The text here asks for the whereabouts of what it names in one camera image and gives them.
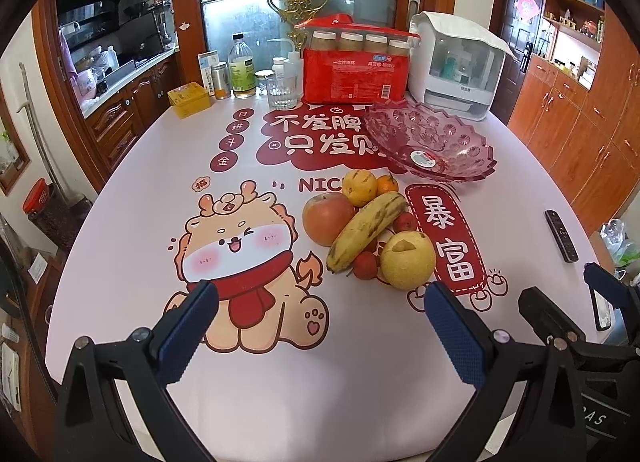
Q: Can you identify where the glass bottle green label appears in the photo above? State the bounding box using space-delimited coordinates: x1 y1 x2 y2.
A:
228 32 256 98

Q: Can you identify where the white carton box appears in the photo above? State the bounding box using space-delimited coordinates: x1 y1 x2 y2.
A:
198 50 220 96

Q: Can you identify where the small glass jar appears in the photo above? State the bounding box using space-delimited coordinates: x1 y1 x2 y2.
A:
255 69 273 97

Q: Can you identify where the red paper cup package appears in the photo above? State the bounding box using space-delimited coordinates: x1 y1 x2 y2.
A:
295 14 420 105

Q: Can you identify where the spotted yellow banana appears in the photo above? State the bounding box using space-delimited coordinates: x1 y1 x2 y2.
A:
326 191 407 273

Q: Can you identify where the black remote control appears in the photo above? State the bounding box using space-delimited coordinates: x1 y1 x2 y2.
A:
544 210 579 264

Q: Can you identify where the white countertop cup cabinet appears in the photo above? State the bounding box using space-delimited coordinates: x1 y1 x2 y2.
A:
408 12 514 121

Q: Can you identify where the yellow pear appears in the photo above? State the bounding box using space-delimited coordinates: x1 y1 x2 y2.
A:
380 230 436 291

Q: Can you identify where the large red apple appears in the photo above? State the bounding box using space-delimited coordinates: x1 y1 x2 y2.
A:
303 193 356 247

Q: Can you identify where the clear drinking glass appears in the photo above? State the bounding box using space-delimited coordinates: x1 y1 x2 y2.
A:
266 72 299 110

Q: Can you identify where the pink glass fruit bowl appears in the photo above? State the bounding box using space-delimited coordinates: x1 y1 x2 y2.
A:
363 100 497 183

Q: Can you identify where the small metal can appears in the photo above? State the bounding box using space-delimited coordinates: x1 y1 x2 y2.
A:
210 62 231 100

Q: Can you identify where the orange tangerine with leaf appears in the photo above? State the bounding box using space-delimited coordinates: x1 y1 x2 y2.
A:
376 174 399 195

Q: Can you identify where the white plastic bottle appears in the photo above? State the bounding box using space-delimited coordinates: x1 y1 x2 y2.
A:
283 51 304 100

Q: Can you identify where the yellow striped round fruit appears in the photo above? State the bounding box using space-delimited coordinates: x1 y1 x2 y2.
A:
342 169 378 208

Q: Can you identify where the black smartphone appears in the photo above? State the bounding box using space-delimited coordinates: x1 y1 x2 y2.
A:
590 289 613 331

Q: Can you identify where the yellow box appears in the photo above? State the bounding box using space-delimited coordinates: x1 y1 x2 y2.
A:
167 82 212 119

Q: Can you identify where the small red fruit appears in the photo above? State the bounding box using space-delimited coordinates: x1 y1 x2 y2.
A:
393 212 418 233
352 251 378 280

